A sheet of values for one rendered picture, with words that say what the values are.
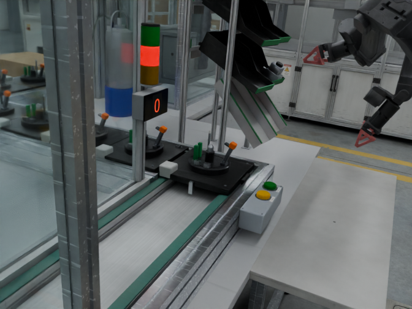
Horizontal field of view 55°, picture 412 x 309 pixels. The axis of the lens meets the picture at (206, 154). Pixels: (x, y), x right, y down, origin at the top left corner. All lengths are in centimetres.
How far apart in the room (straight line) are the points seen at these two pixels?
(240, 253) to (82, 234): 72
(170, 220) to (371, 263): 56
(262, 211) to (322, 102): 426
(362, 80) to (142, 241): 443
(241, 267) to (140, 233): 27
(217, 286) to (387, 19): 72
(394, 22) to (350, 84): 423
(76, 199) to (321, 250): 88
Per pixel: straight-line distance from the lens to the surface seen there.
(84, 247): 44
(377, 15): 102
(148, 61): 107
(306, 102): 533
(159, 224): 108
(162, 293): 81
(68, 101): 37
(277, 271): 106
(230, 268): 104
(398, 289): 266
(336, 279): 109
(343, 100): 525
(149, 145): 140
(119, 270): 93
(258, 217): 109
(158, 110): 112
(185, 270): 86
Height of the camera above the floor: 150
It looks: 22 degrees down
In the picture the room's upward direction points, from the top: 5 degrees clockwise
